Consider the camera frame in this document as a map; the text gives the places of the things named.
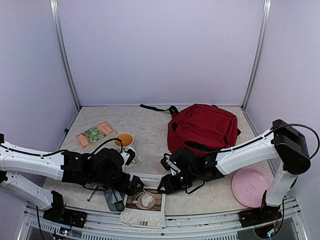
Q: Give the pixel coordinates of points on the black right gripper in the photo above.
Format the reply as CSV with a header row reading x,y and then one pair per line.
x,y
170,186

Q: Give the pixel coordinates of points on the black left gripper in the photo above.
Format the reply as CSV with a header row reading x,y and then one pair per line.
x,y
123,188

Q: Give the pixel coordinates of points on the coffee cover notebook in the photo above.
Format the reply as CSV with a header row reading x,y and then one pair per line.
x,y
145,209

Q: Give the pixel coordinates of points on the red student backpack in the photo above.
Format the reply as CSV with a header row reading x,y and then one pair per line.
x,y
201,128

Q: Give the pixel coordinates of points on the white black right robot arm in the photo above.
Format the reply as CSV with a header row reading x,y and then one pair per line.
x,y
282,141

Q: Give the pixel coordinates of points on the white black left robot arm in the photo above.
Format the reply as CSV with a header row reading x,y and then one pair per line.
x,y
103,167

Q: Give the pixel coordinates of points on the grey pencil case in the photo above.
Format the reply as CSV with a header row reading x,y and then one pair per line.
x,y
114,200

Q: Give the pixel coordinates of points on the green white pen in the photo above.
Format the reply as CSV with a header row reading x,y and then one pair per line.
x,y
90,196

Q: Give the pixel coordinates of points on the white mug with tea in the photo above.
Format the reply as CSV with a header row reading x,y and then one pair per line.
x,y
125,141

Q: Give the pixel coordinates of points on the orange green paperback book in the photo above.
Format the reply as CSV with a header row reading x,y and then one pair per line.
x,y
95,134

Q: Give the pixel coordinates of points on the pink plate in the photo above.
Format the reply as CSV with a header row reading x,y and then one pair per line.
x,y
249,185

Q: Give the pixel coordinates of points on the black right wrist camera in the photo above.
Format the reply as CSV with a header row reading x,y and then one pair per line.
x,y
168,165

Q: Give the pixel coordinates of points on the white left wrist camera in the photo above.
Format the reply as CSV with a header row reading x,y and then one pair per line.
x,y
128,156

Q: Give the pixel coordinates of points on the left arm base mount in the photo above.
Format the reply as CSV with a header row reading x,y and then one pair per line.
x,y
58,213

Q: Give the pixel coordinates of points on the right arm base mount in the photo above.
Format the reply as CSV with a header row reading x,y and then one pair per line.
x,y
260,215

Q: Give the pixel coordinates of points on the left aluminium frame post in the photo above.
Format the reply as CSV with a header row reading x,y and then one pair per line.
x,y
63,52

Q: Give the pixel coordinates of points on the aluminium frame post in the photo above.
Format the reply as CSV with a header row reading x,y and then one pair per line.
x,y
63,52
258,54

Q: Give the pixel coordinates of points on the right aluminium frame post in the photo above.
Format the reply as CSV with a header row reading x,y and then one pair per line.
x,y
258,54

